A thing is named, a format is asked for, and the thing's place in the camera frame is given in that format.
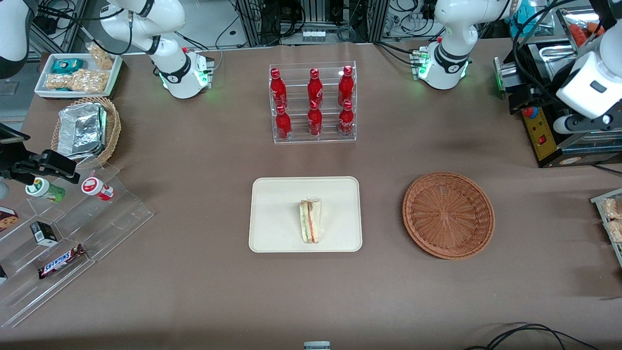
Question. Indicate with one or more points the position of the red labelled small bottle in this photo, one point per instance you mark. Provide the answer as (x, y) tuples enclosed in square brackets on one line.
[(97, 188)]

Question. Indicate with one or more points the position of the cream rectangular tray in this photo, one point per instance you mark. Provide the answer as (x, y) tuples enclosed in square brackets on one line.
[(277, 214)]

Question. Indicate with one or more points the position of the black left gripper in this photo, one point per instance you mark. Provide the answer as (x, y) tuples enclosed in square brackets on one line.
[(524, 95)]

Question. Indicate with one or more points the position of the round brown wicker basket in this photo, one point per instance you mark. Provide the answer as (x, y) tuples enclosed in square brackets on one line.
[(447, 214)]

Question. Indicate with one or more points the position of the red cola bottle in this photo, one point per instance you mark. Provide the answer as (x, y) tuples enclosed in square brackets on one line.
[(346, 121), (314, 121), (346, 87), (315, 90), (283, 125), (278, 90)]

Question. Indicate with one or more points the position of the white rectangular snack tray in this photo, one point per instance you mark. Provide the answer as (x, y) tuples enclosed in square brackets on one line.
[(73, 96)]

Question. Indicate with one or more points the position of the dark snack packet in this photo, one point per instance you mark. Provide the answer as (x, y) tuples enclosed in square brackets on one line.
[(2, 274)]

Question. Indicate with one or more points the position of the orange snack packet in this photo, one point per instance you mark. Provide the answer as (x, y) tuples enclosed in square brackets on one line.
[(582, 29)]

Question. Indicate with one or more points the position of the tray with rice snacks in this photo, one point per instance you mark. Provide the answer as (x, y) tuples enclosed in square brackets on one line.
[(596, 199)]

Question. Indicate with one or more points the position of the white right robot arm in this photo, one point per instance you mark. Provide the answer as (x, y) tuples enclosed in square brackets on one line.
[(141, 19)]

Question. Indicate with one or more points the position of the green labelled small bottle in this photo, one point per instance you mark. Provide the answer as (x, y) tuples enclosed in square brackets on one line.
[(46, 190)]

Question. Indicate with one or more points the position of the grey device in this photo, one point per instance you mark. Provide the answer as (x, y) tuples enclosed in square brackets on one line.
[(317, 346)]

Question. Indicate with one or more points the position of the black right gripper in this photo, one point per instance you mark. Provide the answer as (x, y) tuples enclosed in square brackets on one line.
[(20, 163)]

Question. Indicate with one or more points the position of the clear acrylic bottle rack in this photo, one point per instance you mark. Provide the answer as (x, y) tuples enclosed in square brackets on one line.
[(296, 140)]

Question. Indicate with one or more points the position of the clear acrylic stepped display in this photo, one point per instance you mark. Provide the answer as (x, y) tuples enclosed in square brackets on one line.
[(121, 218)]

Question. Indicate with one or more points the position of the teal snack packet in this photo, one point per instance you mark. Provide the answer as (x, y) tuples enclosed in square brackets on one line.
[(67, 65)]

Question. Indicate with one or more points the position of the clear bag of nut snack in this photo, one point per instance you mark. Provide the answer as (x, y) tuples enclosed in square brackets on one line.
[(101, 57), (58, 81), (90, 81)]

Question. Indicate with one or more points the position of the light wicker basket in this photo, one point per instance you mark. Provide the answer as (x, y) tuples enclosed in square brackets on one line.
[(114, 131)]

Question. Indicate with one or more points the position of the clear pack of rice snack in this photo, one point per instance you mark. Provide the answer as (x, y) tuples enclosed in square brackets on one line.
[(612, 209), (615, 231)]

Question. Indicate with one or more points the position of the red emergency stop button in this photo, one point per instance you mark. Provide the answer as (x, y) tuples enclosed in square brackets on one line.
[(532, 113)]

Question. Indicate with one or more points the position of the Snickers chocolate bar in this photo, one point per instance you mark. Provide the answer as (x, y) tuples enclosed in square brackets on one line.
[(60, 261)]

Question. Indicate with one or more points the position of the black wrist bracket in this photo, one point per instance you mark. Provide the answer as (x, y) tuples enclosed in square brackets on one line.
[(10, 133)]

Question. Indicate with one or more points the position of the small black box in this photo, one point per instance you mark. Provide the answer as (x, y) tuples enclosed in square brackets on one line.
[(44, 233)]

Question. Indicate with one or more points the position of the silver foil container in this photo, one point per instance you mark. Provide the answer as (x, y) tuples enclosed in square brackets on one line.
[(80, 129)]

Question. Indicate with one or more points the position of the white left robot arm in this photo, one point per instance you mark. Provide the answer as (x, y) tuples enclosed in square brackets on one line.
[(452, 29)]

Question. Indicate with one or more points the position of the black clamp block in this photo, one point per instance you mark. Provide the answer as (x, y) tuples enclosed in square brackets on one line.
[(524, 98)]

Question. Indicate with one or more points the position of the brown cookie box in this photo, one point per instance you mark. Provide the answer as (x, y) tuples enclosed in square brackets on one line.
[(7, 218)]

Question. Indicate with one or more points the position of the triangle sandwich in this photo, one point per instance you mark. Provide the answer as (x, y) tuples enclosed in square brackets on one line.
[(311, 221)]

